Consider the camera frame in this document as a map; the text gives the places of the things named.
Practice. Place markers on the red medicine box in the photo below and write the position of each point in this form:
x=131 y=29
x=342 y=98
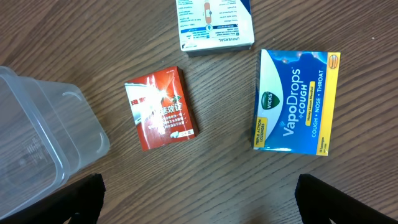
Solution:
x=161 y=108

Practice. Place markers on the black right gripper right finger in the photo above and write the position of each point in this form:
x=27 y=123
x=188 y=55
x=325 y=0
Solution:
x=320 y=203

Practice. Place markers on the blue Vicks VapoDrops box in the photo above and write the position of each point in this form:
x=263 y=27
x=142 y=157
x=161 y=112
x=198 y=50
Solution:
x=295 y=101

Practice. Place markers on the clear plastic container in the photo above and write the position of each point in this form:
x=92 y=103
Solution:
x=48 y=133

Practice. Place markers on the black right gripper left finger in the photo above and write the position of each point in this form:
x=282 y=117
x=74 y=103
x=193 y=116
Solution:
x=80 y=202

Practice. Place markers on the white bandage box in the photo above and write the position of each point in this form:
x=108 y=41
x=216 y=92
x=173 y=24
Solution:
x=214 y=26

